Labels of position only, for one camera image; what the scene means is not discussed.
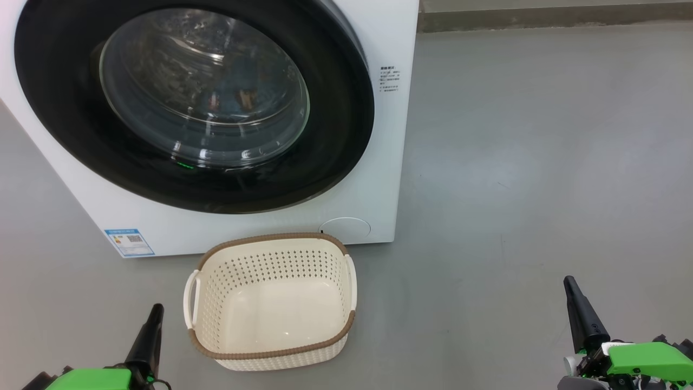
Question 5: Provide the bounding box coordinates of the blue energy label sticker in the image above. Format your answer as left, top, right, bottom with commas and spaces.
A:
104, 228, 155, 258

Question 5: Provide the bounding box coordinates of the cream basket with brown rim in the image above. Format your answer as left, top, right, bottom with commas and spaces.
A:
183, 233, 358, 372

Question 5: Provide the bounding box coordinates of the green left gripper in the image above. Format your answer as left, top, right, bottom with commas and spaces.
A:
22, 303, 171, 390

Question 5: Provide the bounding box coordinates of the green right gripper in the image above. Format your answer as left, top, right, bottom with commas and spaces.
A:
558, 275, 693, 390

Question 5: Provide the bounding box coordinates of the black round glass washer door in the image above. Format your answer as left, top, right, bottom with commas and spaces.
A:
15, 0, 375, 215

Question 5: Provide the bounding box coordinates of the perforated stainless steel drum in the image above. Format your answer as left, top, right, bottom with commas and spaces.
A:
100, 8, 310, 168

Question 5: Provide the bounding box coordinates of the round white filter cover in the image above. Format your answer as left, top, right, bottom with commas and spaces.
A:
318, 217, 372, 243

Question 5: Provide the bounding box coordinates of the white front-load washing machine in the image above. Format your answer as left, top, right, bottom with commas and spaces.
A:
0, 0, 420, 258

